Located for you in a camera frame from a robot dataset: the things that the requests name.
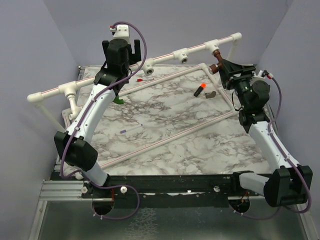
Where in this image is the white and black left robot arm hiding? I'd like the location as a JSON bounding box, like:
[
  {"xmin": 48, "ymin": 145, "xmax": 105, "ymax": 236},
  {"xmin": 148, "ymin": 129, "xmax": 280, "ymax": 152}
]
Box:
[{"xmin": 54, "ymin": 38, "xmax": 135, "ymax": 198}]

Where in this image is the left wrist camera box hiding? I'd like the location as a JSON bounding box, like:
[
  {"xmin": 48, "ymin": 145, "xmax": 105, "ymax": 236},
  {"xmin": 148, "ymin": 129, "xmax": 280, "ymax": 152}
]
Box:
[{"xmin": 109, "ymin": 24, "xmax": 130, "ymax": 42}]

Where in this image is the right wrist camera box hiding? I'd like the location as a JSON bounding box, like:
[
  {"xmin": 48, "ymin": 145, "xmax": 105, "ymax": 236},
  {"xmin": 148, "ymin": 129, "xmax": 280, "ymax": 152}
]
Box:
[{"xmin": 252, "ymin": 70, "xmax": 274, "ymax": 81}]

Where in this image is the white plastic faucet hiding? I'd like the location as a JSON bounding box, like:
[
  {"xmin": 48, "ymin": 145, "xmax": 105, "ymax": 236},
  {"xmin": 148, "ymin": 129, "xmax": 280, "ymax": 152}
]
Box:
[{"xmin": 66, "ymin": 92, "xmax": 82, "ymax": 120}]

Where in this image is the orange and black highlighter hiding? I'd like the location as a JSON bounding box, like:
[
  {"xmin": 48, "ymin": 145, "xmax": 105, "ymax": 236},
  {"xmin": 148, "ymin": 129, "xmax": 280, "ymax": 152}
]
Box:
[{"xmin": 193, "ymin": 83, "xmax": 206, "ymax": 97}]

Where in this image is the black front mounting rail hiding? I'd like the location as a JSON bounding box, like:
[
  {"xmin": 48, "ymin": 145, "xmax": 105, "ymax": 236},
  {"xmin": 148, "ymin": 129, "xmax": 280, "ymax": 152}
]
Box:
[{"xmin": 49, "ymin": 173, "xmax": 276, "ymax": 210}]

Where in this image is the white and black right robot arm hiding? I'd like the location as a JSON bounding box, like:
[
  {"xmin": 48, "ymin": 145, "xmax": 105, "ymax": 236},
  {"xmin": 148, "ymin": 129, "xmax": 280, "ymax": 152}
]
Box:
[{"xmin": 217, "ymin": 59, "xmax": 313, "ymax": 207}]

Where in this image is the grey metal bracket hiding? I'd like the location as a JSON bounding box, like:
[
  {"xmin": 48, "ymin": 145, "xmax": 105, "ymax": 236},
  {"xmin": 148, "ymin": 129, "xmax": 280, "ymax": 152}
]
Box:
[{"xmin": 205, "ymin": 91, "xmax": 217, "ymax": 99}]

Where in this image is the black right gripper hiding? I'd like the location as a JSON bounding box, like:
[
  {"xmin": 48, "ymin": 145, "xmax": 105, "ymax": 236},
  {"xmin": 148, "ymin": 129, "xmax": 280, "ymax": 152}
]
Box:
[{"xmin": 217, "ymin": 59, "xmax": 256, "ymax": 110}]

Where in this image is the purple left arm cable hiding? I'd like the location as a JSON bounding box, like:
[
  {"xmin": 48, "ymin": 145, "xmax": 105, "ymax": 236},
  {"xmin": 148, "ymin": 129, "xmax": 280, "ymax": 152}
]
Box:
[{"xmin": 59, "ymin": 21, "xmax": 147, "ymax": 188}]

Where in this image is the red and white marker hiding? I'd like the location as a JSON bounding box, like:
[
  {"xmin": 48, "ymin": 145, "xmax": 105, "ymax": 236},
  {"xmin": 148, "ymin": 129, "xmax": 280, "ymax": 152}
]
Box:
[{"xmin": 136, "ymin": 78, "xmax": 154, "ymax": 82}]

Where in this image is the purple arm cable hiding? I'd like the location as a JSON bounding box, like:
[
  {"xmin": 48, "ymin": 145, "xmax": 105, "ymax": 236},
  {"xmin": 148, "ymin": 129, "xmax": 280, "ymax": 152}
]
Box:
[
  {"xmin": 59, "ymin": 21, "xmax": 147, "ymax": 188},
  {"xmin": 267, "ymin": 74, "xmax": 313, "ymax": 215}
]

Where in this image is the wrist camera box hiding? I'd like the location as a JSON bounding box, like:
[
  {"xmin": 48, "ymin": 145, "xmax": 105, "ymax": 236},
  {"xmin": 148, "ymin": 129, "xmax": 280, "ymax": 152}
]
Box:
[
  {"xmin": 109, "ymin": 24, "xmax": 130, "ymax": 42},
  {"xmin": 252, "ymin": 70, "xmax": 274, "ymax": 81}
]

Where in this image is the purple and white pen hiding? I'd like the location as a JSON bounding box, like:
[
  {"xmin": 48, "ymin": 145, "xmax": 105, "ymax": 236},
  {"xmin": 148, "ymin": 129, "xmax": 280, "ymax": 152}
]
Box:
[{"xmin": 119, "ymin": 123, "xmax": 143, "ymax": 134}]

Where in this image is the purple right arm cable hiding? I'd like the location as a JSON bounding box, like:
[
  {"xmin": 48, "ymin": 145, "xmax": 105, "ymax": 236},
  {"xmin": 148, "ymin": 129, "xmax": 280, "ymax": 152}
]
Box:
[{"xmin": 267, "ymin": 74, "xmax": 313, "ymax": 215}]

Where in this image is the white PVC pipe frame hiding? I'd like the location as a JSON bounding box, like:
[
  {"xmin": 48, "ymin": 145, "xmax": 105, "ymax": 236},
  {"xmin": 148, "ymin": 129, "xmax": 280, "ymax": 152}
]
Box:
[{"xmin": 26, "ymin": 32, "xmax": 243, "ymax": 180}]

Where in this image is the brown plastic faucet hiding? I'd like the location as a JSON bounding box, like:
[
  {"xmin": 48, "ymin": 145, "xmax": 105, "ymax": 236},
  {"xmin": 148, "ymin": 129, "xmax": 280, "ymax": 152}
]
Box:
[{"xmin": 208, "ymin": 49, "xmax": 224, "ymax": 75}]

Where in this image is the green plastic faucet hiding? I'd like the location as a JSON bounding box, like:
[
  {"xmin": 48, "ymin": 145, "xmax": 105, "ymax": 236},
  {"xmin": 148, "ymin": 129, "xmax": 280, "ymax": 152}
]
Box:
[{"xmin": 113, "ymin": 95, "xmax": 125, "ymax": 105}]

